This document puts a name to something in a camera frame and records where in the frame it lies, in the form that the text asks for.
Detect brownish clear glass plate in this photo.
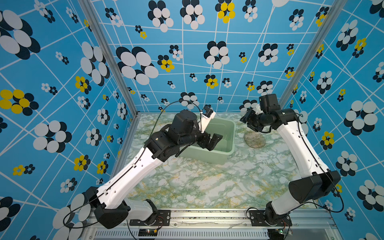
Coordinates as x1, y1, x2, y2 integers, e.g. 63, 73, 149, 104
244, 132, 266, 149

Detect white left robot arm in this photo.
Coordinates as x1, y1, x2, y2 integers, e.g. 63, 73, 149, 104
86, 125, 223, 229

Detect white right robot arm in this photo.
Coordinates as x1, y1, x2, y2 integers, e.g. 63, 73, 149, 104
240, 109, 341, 225

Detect mint green plastic bin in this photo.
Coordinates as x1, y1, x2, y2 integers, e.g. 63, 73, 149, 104
180, 117, 236, 165

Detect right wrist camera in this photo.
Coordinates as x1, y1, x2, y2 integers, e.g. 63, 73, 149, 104
259, 94, 281, 114

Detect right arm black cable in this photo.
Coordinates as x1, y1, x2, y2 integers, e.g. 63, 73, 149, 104
257, 113, 345, 214

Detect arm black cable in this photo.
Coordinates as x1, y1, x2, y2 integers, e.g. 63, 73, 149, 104
257, 113, 345, 214
62, 99, 205, 230

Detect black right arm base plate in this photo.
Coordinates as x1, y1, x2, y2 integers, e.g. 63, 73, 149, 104
246, 209, 293, 228

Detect aluminium corner post right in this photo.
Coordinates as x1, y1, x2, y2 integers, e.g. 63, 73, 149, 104
279, 0, 347, 107

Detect aluminium corner post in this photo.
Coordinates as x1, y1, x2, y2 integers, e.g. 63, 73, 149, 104
79, 0, 138, 119
279, 0, 347, 107

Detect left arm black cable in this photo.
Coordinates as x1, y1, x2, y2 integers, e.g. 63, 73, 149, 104
62, 99, 205, 230

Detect aluminium corner post left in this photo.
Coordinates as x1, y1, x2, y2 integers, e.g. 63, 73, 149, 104
79, 0, 138, 119

